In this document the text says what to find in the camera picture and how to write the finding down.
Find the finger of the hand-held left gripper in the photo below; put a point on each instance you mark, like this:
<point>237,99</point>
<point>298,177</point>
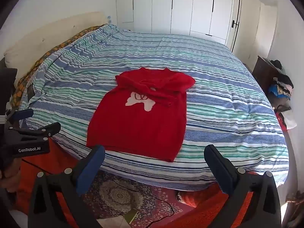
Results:
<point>23,114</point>
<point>45,129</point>

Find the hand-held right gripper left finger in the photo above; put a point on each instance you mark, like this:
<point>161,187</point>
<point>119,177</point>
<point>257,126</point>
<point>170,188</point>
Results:
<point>91,168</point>

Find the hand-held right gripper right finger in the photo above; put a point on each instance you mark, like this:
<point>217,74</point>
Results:
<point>218,168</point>

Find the red knit sweater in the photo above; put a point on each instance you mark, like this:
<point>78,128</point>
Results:
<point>137,128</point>

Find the pile of clothes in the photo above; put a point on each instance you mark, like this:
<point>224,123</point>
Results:
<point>282,85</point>

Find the person's left hand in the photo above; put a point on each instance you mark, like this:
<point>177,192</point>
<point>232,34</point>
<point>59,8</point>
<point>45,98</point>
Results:
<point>10,182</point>

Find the orange fuzzy blanket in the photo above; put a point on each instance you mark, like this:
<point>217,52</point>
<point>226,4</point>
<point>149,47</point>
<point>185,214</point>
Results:
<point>30,175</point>

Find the patterned rug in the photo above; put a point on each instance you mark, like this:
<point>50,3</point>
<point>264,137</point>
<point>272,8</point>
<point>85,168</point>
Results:
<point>114,194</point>

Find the orange patterned bed sheet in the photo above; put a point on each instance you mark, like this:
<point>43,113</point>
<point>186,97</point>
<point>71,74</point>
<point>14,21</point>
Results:
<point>41,60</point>

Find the white paper sheet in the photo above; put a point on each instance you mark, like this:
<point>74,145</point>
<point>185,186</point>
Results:
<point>111,222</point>

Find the green booklet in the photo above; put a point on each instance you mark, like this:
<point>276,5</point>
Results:
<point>131,216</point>

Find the striped blue green blanket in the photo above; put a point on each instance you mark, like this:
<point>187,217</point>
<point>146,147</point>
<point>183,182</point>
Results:
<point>225,95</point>

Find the cream padded headboard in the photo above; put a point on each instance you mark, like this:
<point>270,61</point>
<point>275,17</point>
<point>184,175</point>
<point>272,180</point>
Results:
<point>47,38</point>

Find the dark wooden dresser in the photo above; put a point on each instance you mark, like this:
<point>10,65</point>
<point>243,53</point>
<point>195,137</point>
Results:
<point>261,71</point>

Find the white wardrobe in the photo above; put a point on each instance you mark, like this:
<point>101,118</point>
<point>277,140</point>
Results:
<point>180,4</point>

